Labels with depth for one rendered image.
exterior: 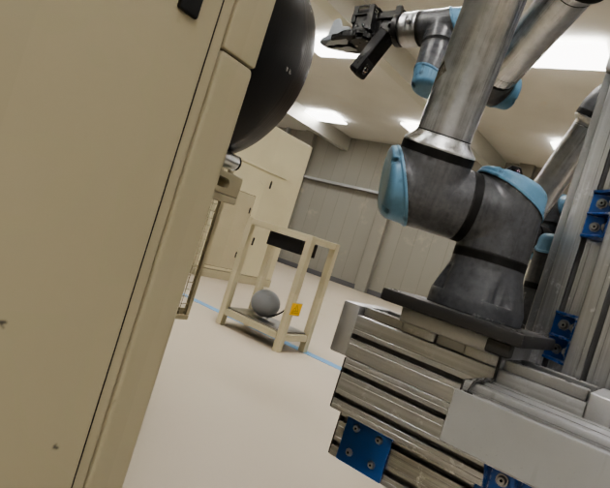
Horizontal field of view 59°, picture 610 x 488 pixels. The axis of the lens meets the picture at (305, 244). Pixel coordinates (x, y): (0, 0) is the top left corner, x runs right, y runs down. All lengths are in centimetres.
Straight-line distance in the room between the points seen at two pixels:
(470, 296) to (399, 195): 19
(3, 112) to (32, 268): 12
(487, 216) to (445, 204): 7
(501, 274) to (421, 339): 16
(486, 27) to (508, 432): 54
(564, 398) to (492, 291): 17
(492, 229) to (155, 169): 54
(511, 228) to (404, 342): 24
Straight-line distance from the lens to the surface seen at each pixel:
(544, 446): 71
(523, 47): 109
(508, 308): 87
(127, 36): 47
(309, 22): 151
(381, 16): 133
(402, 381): 89
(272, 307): 380
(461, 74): 85
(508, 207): 87
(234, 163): 151
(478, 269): 86
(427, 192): 83
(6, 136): 42
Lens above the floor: 75
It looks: level
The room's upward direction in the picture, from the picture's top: 17 degrees clockwise
